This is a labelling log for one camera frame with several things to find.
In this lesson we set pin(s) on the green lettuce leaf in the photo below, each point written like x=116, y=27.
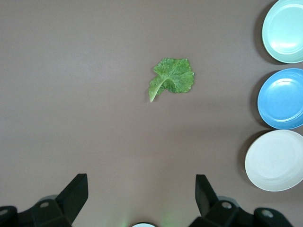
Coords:
x=175, y=75

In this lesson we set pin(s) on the blue round plate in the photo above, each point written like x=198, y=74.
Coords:
x=281, y=99

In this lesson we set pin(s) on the light green round plate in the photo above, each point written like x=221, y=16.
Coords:
x=284, y=30

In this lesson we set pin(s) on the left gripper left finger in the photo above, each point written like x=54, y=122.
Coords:
x=52, y=212

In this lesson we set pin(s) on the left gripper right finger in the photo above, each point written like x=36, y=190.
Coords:
x=220, y=214

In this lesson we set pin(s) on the beige round plate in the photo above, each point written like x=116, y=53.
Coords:
x=277, y=160

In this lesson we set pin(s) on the brown table cover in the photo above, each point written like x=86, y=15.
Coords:
x=71, y=94

